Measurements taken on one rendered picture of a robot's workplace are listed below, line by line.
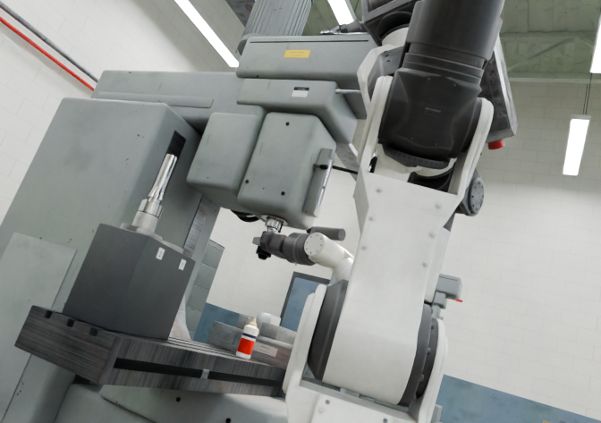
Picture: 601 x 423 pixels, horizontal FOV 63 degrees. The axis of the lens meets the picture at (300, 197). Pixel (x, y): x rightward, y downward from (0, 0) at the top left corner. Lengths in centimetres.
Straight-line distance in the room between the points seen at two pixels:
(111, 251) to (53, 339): 18
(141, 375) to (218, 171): 71
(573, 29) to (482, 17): 754
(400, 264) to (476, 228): 752
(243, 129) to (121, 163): 39
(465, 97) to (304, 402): 47
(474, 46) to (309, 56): 88
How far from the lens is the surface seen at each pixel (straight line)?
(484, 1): 75
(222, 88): 169
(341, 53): 153
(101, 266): 103
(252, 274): 911
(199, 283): 716
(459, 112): 74
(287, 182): 140
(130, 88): 196
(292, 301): 857
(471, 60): 75
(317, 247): 127
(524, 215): 826
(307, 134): 145
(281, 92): 155
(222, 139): 156
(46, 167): 185
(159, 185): 109
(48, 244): 168
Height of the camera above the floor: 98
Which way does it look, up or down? 16 degrees up
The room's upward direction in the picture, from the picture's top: 17 degrees clockwise
